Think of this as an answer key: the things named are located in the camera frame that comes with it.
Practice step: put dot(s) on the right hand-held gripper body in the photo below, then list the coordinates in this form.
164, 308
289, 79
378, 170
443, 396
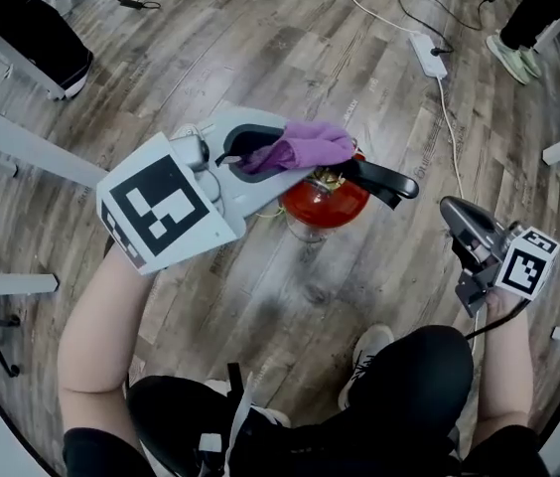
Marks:
528, 266

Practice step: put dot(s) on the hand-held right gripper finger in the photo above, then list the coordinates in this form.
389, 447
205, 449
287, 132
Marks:
461, 236
488, 219

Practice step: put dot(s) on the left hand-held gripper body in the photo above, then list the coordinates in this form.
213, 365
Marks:
161, 206

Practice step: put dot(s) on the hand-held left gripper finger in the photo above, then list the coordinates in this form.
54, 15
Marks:
260, 192
255, 116

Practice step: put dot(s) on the purple cloth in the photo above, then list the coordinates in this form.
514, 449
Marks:
310, 142

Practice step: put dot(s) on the red fire extinguisher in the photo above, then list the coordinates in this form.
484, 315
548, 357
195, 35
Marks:
324, 202

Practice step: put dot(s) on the person's left forearm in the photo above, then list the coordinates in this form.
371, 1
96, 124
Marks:
96, 336

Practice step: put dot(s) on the person's right forearm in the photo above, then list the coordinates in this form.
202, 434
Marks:
506, 375

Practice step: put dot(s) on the person's right hand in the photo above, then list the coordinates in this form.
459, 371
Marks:
503, 303

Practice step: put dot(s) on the person's right shoe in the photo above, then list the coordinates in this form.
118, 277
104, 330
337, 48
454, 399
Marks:
367, 351

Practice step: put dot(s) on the person's shoe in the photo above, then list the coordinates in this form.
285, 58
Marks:
367, 351
272, 415

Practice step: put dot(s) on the person's right leg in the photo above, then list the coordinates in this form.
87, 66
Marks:
419, 380

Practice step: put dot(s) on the person's leg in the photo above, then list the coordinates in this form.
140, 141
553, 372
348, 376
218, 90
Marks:
419, 380
176, 415

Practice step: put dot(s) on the white power strip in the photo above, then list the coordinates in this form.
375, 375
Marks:
426, 55

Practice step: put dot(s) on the person's black shirt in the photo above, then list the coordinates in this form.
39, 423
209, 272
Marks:
508, 452

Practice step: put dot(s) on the person's left leg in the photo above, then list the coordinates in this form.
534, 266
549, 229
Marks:
176, 415

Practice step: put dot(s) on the person's left shoe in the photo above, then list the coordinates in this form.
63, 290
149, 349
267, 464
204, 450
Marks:
272, 415

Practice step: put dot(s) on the white harness clip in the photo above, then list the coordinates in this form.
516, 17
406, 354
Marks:
209, 442

